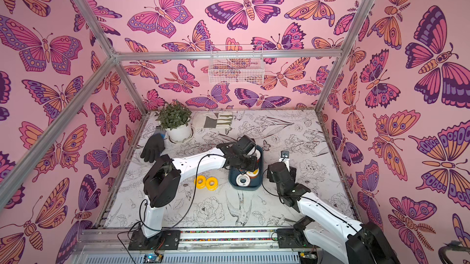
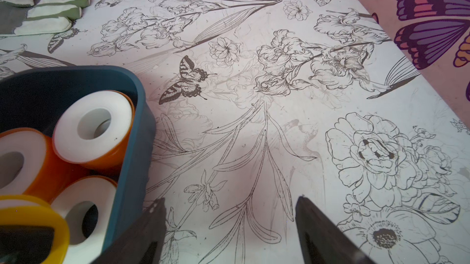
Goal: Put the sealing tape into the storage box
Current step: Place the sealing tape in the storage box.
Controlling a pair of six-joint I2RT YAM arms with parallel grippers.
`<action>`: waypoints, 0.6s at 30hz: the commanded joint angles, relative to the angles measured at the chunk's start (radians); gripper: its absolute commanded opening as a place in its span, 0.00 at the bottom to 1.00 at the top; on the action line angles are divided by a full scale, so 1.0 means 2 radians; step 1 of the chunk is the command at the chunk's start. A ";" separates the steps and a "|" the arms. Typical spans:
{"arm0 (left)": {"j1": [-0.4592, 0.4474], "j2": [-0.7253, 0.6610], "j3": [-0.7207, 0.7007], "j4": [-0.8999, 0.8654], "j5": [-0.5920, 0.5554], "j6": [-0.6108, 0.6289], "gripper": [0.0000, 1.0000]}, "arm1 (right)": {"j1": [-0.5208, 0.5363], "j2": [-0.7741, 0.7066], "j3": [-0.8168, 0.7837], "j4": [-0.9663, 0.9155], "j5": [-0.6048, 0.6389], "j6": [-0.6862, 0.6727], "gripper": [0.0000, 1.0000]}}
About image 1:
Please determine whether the orange tape roll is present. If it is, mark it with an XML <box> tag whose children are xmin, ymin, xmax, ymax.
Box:
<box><xmin>255</xmin><ymin>150</ymin><xmax>261</xmax><ymax>162</ymax></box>

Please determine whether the white tape roll front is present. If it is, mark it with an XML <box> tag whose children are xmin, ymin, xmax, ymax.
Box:
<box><xmin>236</xmin><ymin>174</ymin><xmax>251</xmax><ymax>188</ymax></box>

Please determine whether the teal plastic storage box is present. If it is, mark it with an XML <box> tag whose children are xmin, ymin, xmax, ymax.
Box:
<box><xmin>228</xmin><ymin>146</ymin><xmax>263</xmax><ymax>191</ymax></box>

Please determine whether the small yellow white tape roll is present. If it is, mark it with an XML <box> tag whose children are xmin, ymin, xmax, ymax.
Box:
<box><xmin>246</xmin><ymin>169</ymin><xmax>259</xmax><ymax>178</ymax></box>

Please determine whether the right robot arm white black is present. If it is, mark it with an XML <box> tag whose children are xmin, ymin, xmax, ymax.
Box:
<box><xmin>266</xmin><ymin>162</ymin><xmax>400</xmax><ymax>264</ymax></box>

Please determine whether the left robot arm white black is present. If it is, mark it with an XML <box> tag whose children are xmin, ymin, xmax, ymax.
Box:
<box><xmin>140</xmin><ymin>135</ymin><xmax>263</xmax><ymax>239</ymax></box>

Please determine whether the folded green white cloth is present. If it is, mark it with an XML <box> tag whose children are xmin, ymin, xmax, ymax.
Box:
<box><xmin>192</xmin><ymin>112</ymin><xmax>233</xmax><ymax>129</ymax></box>

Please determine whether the potted green plant white pot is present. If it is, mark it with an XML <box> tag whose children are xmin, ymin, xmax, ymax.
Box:
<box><xmin>157</xmin><ymin>101</ymin><xmax>192</xmax><ymax>144</ymax></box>

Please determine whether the black work glove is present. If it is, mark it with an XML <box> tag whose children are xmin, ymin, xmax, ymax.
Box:
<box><xmin>140</xmin><ymin>128</ymin><xmax>165</xmax><ymax>163</ymax></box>

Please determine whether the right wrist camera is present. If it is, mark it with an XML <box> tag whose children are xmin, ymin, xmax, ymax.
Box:
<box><xmin>279</xmin><ymin>150</ymin><xmax>290</xmax><ymax>165</ymax></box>

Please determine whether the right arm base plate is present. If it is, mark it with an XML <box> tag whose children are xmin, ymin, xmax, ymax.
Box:
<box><xmin>276</xmin><ymin>228</ymin><xmax>313</xmax><ymax>249</ymax></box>

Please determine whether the white wire basket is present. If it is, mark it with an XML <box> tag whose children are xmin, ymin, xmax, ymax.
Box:
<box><xmin>207</xmin><ymin>44</ymin><xmax>265</xmax><ymax>85</ymax></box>

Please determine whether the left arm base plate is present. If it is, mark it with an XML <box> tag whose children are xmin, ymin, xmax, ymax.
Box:
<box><xmin>128</xmin><ymin>230</ymin><xmax>181</xmax><ymax>251</ymax></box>

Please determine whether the aluminium front rail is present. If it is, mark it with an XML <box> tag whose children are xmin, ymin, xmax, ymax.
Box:
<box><xmin>69</xmin><ymin>227</ymin><xmax>386</xmax><ymax>264</ymax></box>

